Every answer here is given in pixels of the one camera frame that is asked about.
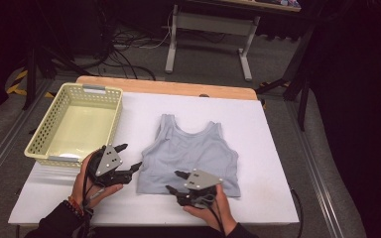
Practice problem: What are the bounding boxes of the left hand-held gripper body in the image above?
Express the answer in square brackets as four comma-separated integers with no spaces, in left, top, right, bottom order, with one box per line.
[88,144,133,187]

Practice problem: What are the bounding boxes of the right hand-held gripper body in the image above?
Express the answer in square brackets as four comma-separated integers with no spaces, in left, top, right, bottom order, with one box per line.
[177,169,223,209]

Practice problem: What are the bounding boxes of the light blue-grey tank top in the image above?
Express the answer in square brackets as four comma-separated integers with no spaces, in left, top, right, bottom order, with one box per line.
[136,113,241,198]

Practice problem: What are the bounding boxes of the pale yellow perforated plastic basket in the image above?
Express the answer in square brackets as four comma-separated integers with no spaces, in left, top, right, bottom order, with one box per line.
[24,82,124,170]

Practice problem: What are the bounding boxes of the person's left hand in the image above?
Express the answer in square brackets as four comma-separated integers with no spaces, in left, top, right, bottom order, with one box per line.
[70,150,124,209]

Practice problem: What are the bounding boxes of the person's right hand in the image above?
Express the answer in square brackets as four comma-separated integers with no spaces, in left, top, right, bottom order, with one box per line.
[183,183,238,236]

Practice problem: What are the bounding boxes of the black tripod stand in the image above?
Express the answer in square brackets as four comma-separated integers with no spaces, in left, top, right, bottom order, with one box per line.
[22,43,92,111]

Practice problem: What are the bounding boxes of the yellow and black hazard tape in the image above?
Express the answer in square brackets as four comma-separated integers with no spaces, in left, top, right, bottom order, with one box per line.
[6,67,58,99]

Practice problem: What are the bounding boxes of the black stand with slanted legs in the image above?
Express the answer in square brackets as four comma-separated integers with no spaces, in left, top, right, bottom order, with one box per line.
[254,26,316,132]

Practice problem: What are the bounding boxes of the wooden desk with grey metal legs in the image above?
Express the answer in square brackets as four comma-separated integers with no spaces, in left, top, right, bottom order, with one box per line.
[163,0,302,82]

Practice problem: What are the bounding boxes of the right hand-held gripper black cable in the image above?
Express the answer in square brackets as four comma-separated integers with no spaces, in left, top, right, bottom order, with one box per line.
[207,194,227,237]

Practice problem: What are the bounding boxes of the hand-held gripper black cable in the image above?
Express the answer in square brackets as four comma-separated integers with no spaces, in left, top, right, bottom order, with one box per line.
[207,194,227,237]
[79,155,97,238]

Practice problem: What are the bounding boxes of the left hand-held gripper black cable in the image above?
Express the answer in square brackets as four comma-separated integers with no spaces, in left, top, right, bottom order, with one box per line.
[79,155,97,238]

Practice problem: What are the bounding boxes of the beaded wrist bracelets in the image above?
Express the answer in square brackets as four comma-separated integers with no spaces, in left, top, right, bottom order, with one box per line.
[63,195,86,219]

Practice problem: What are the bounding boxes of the tangle of black floor cables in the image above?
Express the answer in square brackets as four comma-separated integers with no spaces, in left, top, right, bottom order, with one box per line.
[90,9,173,82]

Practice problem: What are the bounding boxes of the black cable beside table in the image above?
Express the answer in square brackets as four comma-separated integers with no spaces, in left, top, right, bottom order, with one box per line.
[289,187,305,238]

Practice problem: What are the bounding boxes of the aluminium floor rail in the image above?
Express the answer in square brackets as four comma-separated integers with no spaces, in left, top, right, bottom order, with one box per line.
[284,98,346,238]
[0,78,53,196]

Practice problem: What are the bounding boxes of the white floor cable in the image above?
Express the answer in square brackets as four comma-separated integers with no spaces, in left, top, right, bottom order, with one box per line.
[138,9,175,51]

